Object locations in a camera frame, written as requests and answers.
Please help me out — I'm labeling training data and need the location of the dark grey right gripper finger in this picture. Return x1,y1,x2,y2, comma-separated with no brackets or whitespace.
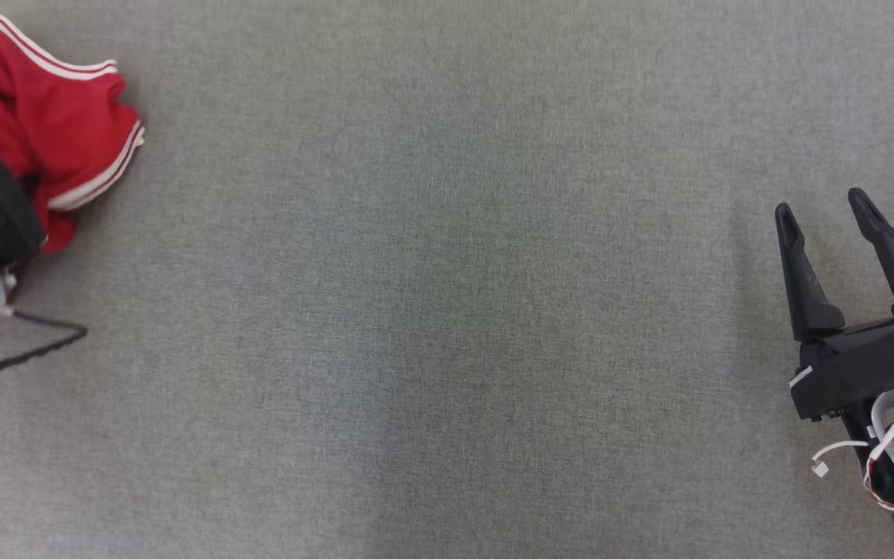
848,188,894,318
774,203,846,342

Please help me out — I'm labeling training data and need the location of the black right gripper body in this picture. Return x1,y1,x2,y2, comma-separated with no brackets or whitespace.
790,311,894,424

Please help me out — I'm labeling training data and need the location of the red Bulls basketball jersey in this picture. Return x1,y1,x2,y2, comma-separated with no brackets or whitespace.
0,14,145,257

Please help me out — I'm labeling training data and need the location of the white cable with connector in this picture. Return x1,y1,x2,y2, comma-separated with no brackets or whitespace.
810,439,871,477

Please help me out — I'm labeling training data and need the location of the thin black cable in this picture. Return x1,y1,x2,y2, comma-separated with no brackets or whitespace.
0,311,88,387

